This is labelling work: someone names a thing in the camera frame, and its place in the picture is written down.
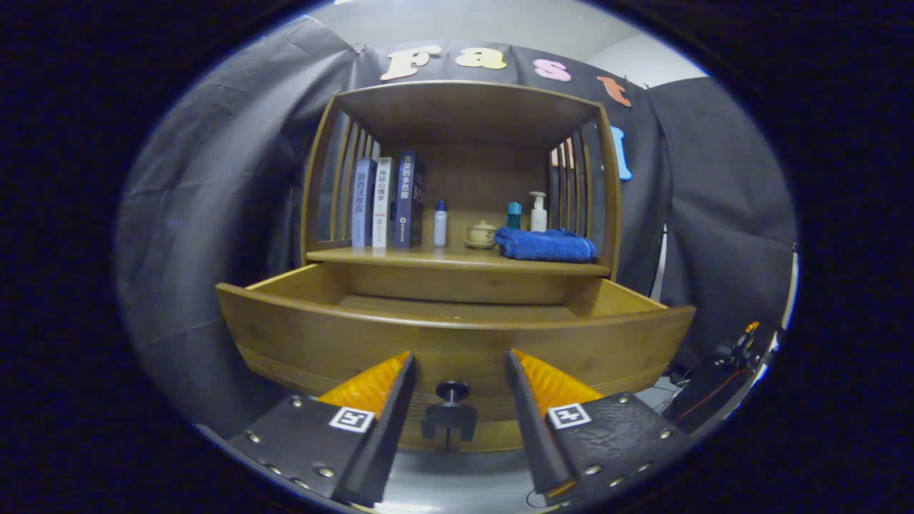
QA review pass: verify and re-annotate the light blue book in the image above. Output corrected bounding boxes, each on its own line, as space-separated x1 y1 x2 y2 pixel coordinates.
351 158 378 248

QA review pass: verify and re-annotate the wooden cabinet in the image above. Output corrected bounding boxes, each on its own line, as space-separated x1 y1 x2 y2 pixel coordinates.
300 80 623 286

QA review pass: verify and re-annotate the black backdrop cloth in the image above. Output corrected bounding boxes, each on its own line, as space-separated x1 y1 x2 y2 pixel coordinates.
114 14 799 429

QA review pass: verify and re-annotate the dark equipment with orange part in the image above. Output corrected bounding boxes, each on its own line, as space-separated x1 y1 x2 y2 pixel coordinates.
671 321 779 435

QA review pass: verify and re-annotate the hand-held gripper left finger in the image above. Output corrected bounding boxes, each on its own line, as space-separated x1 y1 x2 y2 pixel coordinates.
228 350 418 509

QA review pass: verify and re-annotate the dark navy book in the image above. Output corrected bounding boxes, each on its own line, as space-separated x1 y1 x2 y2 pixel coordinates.
394 149 426 249

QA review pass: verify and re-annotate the white book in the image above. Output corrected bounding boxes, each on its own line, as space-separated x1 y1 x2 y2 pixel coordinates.
372 156 397 248

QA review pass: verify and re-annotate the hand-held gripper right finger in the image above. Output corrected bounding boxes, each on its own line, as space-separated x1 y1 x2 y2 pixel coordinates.
505 348 693 504

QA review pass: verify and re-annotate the folded blue towel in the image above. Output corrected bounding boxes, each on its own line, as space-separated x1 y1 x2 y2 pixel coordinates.
494 227 597 263

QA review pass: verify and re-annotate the wooden countertop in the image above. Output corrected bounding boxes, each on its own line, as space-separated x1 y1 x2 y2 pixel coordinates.
306 232 613 277

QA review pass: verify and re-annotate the wooden drawer with black knob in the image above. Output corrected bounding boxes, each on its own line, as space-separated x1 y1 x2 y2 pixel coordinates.
216 261 697 453

